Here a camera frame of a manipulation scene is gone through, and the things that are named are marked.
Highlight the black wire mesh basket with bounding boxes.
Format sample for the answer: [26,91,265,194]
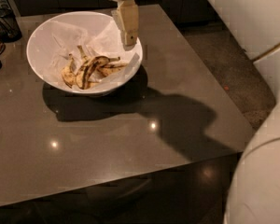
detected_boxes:
[0,8,22,43]

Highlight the white paper bowl liner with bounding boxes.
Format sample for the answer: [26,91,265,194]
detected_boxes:
[44,21,142,95]

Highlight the dark kitchen cabinets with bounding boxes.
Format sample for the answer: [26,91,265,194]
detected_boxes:
[13,0,218,23]

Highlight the white ceramic bowl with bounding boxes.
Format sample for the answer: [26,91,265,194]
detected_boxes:
[26,10,144,97]

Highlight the ripe spotted banana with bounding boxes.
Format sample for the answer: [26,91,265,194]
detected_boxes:
[76,56,110,90]

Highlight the left spotted banana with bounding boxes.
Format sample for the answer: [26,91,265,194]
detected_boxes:
[61,54,76,88]

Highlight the right spotted banana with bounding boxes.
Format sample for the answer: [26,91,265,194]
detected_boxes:
[97,59,128,77]

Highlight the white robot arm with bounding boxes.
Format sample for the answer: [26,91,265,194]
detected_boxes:
[207,0,280,224]

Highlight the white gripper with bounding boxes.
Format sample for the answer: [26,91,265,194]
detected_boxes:
[110,0,139,46]

